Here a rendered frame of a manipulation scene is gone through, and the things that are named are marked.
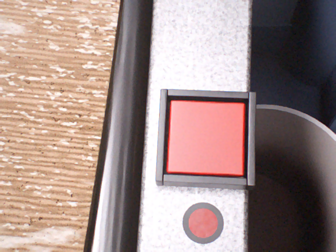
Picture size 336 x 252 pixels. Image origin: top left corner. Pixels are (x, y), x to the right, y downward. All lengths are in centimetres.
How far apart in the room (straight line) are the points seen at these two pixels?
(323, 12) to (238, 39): 70
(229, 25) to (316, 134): 61
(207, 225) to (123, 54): 16
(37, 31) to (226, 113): 16
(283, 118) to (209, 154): 65
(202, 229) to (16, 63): 19
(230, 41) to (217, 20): 2
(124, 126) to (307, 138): 69
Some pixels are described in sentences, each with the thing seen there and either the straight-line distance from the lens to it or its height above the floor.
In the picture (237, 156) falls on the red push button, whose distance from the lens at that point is 53.
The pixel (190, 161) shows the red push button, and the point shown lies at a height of 93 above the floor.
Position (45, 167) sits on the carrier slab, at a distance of 53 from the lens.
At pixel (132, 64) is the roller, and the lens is 58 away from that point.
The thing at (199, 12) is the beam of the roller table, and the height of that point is 92.
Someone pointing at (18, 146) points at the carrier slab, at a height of 94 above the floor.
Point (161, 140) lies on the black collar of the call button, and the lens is 53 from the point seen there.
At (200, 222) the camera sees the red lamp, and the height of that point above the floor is 92.
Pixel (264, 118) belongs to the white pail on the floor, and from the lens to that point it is 119.
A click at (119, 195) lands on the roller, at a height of 91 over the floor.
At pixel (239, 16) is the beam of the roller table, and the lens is 59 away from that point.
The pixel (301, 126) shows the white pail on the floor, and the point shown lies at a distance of 118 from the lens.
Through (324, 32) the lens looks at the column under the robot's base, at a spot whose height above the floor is 26.
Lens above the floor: 144
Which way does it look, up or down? 73 degrees down
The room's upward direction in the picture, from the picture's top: 4 degrees counter-clockwise
